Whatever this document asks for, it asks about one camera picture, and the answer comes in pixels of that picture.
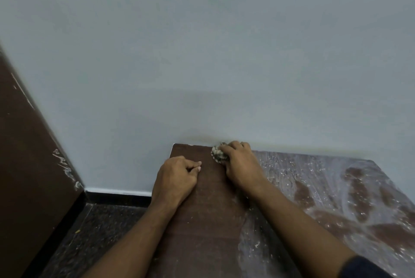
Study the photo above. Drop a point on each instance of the dark blue sleeve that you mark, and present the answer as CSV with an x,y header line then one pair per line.
x,y
363,269

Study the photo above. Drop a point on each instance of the person's left forearm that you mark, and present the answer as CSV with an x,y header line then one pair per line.
x,y
136,242

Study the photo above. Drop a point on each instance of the grey scrub pad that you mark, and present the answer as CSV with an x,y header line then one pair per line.
x,y
219,155

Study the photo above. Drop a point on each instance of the person's left fingers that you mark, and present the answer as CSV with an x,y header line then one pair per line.
x,y
188,165

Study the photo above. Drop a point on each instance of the person's left hand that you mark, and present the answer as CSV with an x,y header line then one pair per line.
x,y
173,180

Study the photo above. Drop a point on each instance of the black skirting board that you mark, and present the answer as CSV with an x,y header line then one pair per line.
x,y
120,197

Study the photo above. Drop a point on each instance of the person's right hand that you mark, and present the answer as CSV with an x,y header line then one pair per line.
x,y
241,167

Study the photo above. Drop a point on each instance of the dark brown wooden door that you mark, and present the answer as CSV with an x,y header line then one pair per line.
x,y
29,170

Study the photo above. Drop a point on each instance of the person's right fingers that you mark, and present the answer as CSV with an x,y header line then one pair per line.
x,y
235,148

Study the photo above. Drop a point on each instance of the person's right forearm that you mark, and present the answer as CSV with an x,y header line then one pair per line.
x,y
298,232

